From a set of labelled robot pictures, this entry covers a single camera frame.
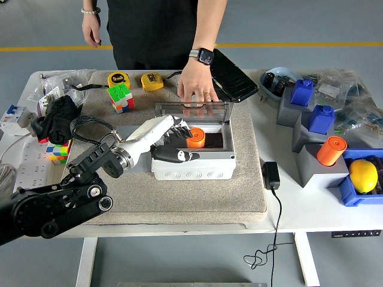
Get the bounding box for person's right hand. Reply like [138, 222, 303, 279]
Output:
[82, 13, 102, 48]

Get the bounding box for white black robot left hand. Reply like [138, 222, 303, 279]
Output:
[119, 114, 200, 164]

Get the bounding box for person's left hand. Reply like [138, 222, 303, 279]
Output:
[177, 61, 220, 104]

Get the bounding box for orange cylinder battery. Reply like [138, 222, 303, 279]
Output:
[186, 127, 206, 149]
[316, 136, 348, 167]

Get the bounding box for white junction box clear lid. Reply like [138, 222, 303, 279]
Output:
[151, 100, 236, 181]

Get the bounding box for black smartwatch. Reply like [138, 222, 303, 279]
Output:
[189, 47, 215, 66]

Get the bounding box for grey block with round hole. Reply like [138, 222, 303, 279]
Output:
[115, 125, 154, 173]

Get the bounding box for square yellow tape measure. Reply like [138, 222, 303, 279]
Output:
[141, 72, 165, 93]

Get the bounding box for large colourful puzzle cube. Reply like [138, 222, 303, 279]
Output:
[107, 83, 135, 115]

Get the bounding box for round yellow tape measure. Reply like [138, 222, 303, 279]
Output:
[107, 71, 132, 90]

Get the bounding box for person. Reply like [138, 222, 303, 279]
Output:
[81, 0, 228, 104]

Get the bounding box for clear plastic bags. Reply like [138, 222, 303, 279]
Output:
[40, 69, 96, 108]

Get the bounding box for grey-brown mat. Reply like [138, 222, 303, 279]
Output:
[55, 70, 269, 227]

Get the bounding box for black coil part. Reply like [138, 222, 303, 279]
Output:
[274, 76, 293, 97]

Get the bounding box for purple white parts packet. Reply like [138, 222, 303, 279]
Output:
[36, 86, 65, 117]

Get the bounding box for light blue bowl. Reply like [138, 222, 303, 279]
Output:
[259, 66, 305, 104]

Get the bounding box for black rolled cloth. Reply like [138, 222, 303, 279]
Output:
[31, 95, 80, 144]

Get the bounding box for small colourful puzzle cube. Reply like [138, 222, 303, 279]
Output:
[45, 139, 72, 164]

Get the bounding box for grey block holder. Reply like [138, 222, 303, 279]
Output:
[291, 112, 335, 153]
[275, 87, 314, 128]
[296, 144, 350, 189]

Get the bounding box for blue plastic block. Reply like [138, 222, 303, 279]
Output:
[308, 104, 335, 135]
[290, 79, 314, 108]

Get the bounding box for white blue circuit breaker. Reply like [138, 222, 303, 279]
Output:
[0, 104, 38, 129]

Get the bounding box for black power adapter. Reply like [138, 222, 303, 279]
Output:
[261, 161, 281, 190]

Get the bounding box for white power strip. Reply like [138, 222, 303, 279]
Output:
[11, 139, 72, 192]

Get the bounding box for clear bag of small parts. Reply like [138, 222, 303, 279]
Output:
[314, 68, 364, 104]
[333, 98, 383, 150]

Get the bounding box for white table leg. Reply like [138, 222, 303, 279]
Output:
[75, 237, 98, 287]
[293, 231, 320, 286]

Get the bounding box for blue plastic bin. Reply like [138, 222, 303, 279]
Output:
[338, 148, 383, 207]

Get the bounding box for yellow lemon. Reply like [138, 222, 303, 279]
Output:
[348, 159, 379, 194]

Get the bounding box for black table control panel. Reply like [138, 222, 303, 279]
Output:
[331, 229, 383, 239]

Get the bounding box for black flood light cable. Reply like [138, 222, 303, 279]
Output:
[163, 70, 183, 81]

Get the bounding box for black wrist strap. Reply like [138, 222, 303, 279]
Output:
[71, 83, 109, 90]

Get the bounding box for white cable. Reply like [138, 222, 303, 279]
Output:
[0, 131, 35, 162]

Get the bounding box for black adapter cord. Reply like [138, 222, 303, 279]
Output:
[242, 187, 296, 287]

